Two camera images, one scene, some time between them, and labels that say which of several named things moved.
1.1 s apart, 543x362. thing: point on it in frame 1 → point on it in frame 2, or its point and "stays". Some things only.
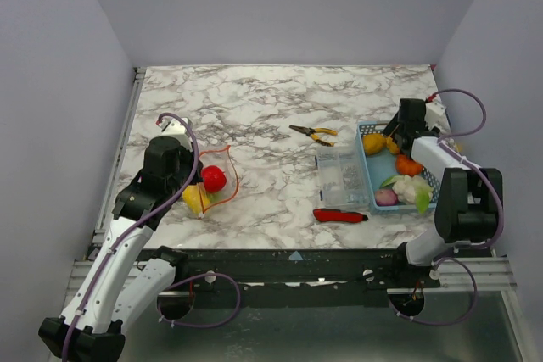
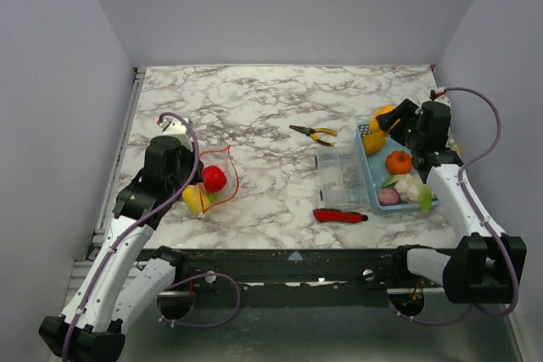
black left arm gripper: [198, 176] stays
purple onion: [385, 197] stays
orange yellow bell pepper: [392, 146] → [374, 127]
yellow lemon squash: [196, 197] stays
